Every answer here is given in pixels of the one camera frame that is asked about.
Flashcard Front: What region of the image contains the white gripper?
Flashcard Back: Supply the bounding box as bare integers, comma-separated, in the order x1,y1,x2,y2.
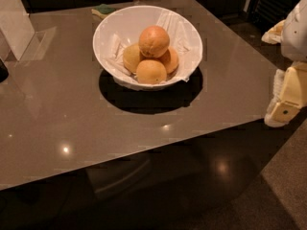
261,0,307,127

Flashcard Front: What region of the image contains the orange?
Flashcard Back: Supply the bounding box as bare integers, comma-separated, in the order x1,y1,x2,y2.
123,43,144,74
136,59,167,84
138,26,170,58
159,46,179,74

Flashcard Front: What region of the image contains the white bowl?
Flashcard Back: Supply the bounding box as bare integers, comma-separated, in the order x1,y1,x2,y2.
92,5,204,92

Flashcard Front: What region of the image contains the white paper liner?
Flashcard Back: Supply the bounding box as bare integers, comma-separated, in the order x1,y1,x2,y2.
104,9,200,89

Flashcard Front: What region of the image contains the green yellow sponge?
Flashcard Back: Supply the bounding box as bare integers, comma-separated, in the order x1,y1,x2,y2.
91,4,115,19

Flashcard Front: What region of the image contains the dark round object left edge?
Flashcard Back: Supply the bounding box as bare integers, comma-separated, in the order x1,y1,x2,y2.
0,58,9,82

